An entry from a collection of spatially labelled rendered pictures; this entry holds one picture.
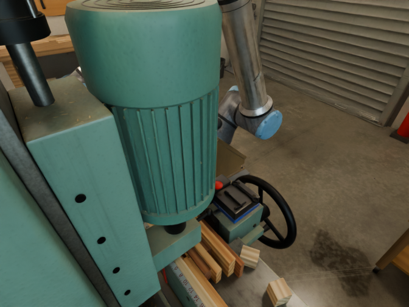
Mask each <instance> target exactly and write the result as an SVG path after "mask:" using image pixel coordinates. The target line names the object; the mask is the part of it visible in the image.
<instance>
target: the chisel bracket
mask: <svg viewBox="0 0 409 307"><path fill-rule="evenodd" d="M145 232H146V234H147V239H148V241H149V246H150V250H151V253H152V257H153V260H154V263H155V267H156V272H157V273H158V272H159V271H160V270H161V269H163V268H165V267H166V266H167V265H169V264H170V263H171V262H173V261H174V260H176V259H177V258H178V257H180V256H181V255H182V254H184V253H185V252H187V251H188V250H189V249H191V248H192V247H193V246H195V245H197V244H198V243H199V242H200V241H201V224H200V223H199V222H198V221H197V220H196V218H193V219H191V220H188V221H186V228H185V229H184V231H182V232H181V233H179V234H177V235H171V234H168V233H167V232H166V231H165V229H164V226H163V225H153V226H151V227H150V228H148V229H146V230H145Z"/></svg>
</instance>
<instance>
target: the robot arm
mask: <svg viewBox="0 0 409 307"><path fill-rule="evenodd" d="M217 2H218V4H219V6H220V9H221V11H222V31H223V35H224V38H225V42H226V46H227V49H228V54H229V57H230V61H231V64H232V69H233V71H234V76H235V78H236V83H237V86H232V87H231V88H230V90H229V91H228V92H227V93H226V95H225V96H224V98H223V99H222V101H221V102H220V103H219V105H218V118H220V119H221V120H222V126H221V128H220V129H218V130H217V137H218V138H220V139H221V140H223V141H224V142H226V143H227V144H229V145H230V144H231V142H232V138H233V136H234V132H235V130H236V128H237V127H238V126H239V127H241V128H243V129H244V130H246V131H247V132H249V133H251V134H252V135H254V136H255V137H256V138H260V139H262V140H265V139H269V138H270V137H272V136H273V135H274V134H275V133H276V132H277V130H278V129H279V127H280V125H281V123H282V113H281V112H279V111H278V110H275V109H274V108H273V101H272V98H271V97H270V96H269V95H267V92H266V88H265V81H264V74H263V70H262V63H261V59H260V52H259V45H258V40H257V33H256V26H255V22H254V15H253V8H252V4H251V0H217ZM70 76H76V78H78V79H79V81H81V83H82V84H84V86H86V84H85V81H84V78H83V75H82V72H81V69H80V67H78V68H77V69H76V70H75V71H74V72H73V73H72V74H68V75H65V76H64V77H62V78H65V77H70Z"/></svg>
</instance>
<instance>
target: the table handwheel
mask: <svg viewBox="0 0 409 307"><path fill-rule="evenodd" d="M237 180H240V181H241V182H242V183H251V184H254V185H256V186H258V194H259V196H260V199H259V203H260V204H261V205H262V206H263V207H264V208H263V211H262V215H261V219H260V222H262V221H264V222H265V223H266V224H267V225H268V226H269V227H270V228H271V230H272V231H273V233H274V234H275V235H276V236H277V237H278V239H279V240H280V241H275V240H272V239H270V238H268V237H266V236H264V235H262V236H261V237H259V238H258V239H257V240H259V241H260V242H261V243H263V244H265V245H267V246H269V247H271V248H274V249H286V248H288V247H290V246H291V245H292V244H293V243H294V241H295V239H296V234H297V227H296V221H295V218H294V215H293V213H292V211H291V209H290V207H289V205H288V203H287V202H286V201H285V199H284V198H283V197H282V196H281V194H280V193H279V192H278V191H277V190H276V189H275V188H274V187H272V186H271V185H270V184H269V183H267V182H266V181H265V180H263V179H261V178H259V177H255V176H253V175H242V176H240V177H238V178H236V179H235V181H237ZM263 190H264V191H265V192H266V193H267V194H268V195H269V196H270V197H271V198H272V199H273V200H274V201H275V202H276V203H277V205H278V207H279V208H280V209H281V211H282V213H283V215H284V217H285V221H286V223H287V236H286V238H284V237H283V236H282V235H281V234H280V232H278V230H277V229H276V227H275V226H274V225H273V224H272V223H271V221H270V220H269V218H268V216H270V209H269V207H268V206H267V205H266V204H264V203H263Z"/></svg>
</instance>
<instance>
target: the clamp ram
mask: <svg viewBox="0 0 409 307"><path fill-rule="evenodd" d="M220 212H221V211H220V210H219V209H218V208H217V209H216V210H215V211H213V212H212V215H211V216H206V217H205V218H203V219H204V220H205V221H206V222H207V223H208V224H209V225H210V226H211V228H212V229H213V230H214V231H215V232H216V233H217V234H218V233H219V223H220V221H219V220H218V219H217V218H216V215H217V214H218V213H220Z"/></svg>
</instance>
